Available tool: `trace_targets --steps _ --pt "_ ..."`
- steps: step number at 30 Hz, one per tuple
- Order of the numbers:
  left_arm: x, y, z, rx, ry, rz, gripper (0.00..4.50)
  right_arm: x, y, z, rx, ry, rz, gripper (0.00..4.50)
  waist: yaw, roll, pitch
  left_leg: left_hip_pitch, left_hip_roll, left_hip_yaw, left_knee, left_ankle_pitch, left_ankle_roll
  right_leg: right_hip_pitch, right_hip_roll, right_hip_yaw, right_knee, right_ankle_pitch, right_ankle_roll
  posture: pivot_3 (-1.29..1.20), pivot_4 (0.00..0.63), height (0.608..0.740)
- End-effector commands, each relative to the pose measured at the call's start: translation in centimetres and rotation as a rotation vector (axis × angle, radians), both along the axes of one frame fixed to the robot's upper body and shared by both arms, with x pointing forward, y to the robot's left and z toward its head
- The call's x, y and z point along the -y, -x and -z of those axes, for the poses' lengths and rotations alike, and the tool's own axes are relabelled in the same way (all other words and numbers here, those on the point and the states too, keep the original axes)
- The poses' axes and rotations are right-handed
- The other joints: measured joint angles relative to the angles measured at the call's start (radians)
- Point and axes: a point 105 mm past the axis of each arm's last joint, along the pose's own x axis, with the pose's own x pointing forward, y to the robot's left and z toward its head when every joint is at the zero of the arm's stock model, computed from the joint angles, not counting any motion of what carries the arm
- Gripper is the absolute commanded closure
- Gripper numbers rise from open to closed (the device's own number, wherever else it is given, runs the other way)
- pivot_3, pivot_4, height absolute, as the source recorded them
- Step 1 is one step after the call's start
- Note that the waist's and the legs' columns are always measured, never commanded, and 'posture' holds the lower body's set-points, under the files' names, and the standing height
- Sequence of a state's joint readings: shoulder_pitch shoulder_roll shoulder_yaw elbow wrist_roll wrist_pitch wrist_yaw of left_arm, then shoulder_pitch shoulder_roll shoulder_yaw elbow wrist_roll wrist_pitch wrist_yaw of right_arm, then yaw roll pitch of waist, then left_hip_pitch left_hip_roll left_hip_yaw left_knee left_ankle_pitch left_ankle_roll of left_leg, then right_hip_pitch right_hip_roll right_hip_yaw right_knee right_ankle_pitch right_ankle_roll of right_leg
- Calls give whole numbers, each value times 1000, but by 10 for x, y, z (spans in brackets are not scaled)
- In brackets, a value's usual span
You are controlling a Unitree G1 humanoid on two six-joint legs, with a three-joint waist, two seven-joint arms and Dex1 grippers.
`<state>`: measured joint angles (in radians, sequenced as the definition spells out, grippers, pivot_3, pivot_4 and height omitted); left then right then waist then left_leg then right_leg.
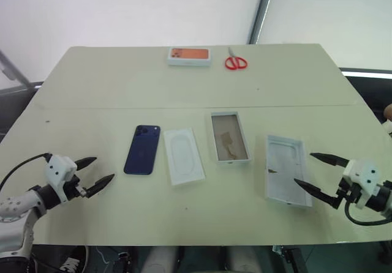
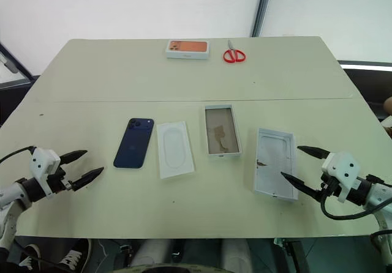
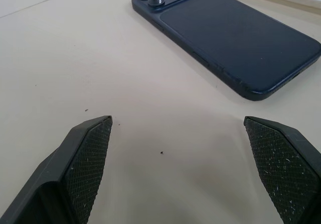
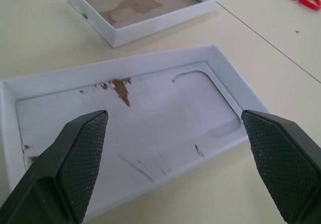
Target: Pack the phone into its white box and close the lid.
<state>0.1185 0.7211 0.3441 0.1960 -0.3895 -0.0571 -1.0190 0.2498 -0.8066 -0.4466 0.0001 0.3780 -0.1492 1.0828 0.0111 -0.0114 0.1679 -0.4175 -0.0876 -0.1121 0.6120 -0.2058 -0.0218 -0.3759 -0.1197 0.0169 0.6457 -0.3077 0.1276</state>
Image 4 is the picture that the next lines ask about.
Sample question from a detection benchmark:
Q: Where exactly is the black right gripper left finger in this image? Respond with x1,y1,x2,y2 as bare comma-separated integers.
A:
0,109,109,224

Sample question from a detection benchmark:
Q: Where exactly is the white phone box base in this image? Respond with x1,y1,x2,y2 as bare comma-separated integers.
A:
64,0,218,49

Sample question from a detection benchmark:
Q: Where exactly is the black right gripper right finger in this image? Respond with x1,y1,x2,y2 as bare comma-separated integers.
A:
240,109,321,224

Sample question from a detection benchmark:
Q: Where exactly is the white box lid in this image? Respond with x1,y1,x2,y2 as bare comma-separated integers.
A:
0,44,273,222

